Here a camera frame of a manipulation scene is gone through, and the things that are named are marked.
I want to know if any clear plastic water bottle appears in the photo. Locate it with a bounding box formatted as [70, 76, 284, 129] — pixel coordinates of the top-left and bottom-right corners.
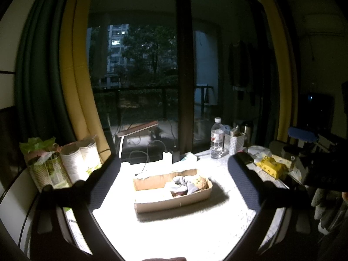
[210, 117, 225, 159]

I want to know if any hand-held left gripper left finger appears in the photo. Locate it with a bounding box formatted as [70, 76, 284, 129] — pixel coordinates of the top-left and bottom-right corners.
[29, 155, 129, 261]

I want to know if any green plastic bag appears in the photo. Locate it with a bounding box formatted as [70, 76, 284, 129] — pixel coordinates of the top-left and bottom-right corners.
[19, 137, 56, 156]

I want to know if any small black object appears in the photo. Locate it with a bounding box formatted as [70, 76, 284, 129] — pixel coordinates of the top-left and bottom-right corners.
[235, 152, 255, 165]

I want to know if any yellow curtain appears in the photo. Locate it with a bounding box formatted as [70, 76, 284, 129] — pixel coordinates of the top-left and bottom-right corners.
[249, 0, 298, 142]
[59, 0, 115, 159]

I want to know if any green curtain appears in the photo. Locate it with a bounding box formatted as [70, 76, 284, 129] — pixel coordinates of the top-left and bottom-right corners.
[13, 0, 80, 148]

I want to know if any white desk lamp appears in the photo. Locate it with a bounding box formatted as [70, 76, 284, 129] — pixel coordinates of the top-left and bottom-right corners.
[116, 120, 160, 164]

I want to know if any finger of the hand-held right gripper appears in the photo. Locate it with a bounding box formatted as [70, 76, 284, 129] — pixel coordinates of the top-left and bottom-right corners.
[288, 126, 320, 143]
[281, 145, 307, 160]

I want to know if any metal thermos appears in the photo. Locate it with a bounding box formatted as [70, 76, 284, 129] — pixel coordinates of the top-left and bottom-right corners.
[242, 122, 255, 148]

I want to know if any dark window frame post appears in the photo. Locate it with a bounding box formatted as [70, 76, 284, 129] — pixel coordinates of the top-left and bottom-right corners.
[175, 0, 195, 153]

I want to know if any cardboard box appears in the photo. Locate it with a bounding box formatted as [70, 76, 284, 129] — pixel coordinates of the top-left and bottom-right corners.
[133, 169, 213, 214]

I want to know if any white air conditioner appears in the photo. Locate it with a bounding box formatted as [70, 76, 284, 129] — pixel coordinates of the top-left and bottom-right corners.
[303, 13, 345, 36]

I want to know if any balcony railing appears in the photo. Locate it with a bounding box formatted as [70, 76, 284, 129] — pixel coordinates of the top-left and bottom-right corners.
[92, 85, 214, 120]

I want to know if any grey cloth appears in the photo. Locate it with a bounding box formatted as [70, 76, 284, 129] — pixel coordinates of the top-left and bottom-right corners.
[165, 176, 199, 197]

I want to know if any white perforated holder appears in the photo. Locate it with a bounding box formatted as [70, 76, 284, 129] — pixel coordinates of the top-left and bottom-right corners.
[230, 132, 246, 155]

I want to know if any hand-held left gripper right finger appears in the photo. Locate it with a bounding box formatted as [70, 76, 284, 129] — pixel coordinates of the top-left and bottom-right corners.
[227, 152, 312, 261]

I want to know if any green patterned cup package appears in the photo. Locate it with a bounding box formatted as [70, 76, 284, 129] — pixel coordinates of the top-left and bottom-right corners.
[28, 154, 69, 194]

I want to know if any yellow packet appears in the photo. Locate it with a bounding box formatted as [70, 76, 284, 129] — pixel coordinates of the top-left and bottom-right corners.
[255, 156, 289, 180]

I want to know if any white power strip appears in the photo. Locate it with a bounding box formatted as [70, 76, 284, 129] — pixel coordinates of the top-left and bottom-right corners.
[179, 152, 202, 164]

